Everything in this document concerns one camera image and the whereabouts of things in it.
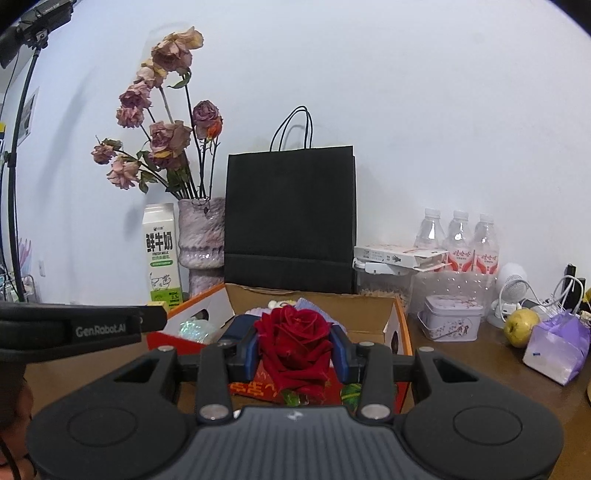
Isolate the yellow green apple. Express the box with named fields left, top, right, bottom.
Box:
left=503, top=309, right=541, bottom=348

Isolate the flat white printed box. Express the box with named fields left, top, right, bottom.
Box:
left=355, top=243, right=450, bottom=270

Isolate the purple tissue pack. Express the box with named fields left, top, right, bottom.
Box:
left=523, top=310, right=591, bottom=386

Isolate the white cable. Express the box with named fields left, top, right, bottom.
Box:
left=526, top=274, right=585, bottom=319

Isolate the red orange cardboard box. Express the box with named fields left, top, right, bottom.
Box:
left=147, top=282, right=413, bottom=414

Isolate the person's left forearm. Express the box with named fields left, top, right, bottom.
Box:
left=0, top=364, right=38, bottom=480

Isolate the clear plastic storage container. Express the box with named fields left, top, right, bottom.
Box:
left=353, top=258, right=414, bottom=315

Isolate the black charger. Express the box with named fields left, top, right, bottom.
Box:
left=564, top=264, right=578, bottom=305

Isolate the black paper bag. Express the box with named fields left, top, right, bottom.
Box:
left=224, top=106, right=357, bottom=295

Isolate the black camera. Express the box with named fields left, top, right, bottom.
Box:
left=0, top=0, right=78, bottom=69

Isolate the light purple packet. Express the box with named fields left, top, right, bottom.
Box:
left=295, top=298, right=345, bottom=325

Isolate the dried pink rose bouquet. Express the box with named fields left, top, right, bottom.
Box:
left=91, top=26, right=223, bottom=200

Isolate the wall picture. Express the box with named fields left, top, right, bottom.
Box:
left=18, top=87, right=39, bottom=139

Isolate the clear water bottle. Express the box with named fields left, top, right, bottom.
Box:
left=473, top=213, right=501, bottom=274
left=443, top=210, right=476, bottom=273
left=414, top=208, right=446, bottom=252

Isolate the small white desk fan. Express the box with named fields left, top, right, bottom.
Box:
left=488, top=263, right=529, bottom=329

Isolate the mottled purple ceramic vase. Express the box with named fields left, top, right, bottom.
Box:
left=178, top=197, right=227, bottom=298

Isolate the black tripod stand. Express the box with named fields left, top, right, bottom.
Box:
left=0, top=32, right=49, bottom=303

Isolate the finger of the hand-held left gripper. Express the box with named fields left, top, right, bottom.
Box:
left=0, top=302, right=168, bottom=334

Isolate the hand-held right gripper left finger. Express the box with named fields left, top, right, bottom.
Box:
left=111, top=316, right=260, bottom=424

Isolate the crumpled clear plastic wrap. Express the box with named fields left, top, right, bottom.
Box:
left=178, top=318, right=221, bottom=345

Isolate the white floral tin box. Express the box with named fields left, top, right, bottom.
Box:
left=418, top=295, right=486, bottom=342

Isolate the white green milk carton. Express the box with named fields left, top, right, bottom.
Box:
left=142, top=203, right=182, bottom=311

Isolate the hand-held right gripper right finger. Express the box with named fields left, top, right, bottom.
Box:
left=330, top=323, right=481, bottom=424

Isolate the red rose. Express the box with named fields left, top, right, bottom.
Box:
left=253, top=305, right=365, bottom=409

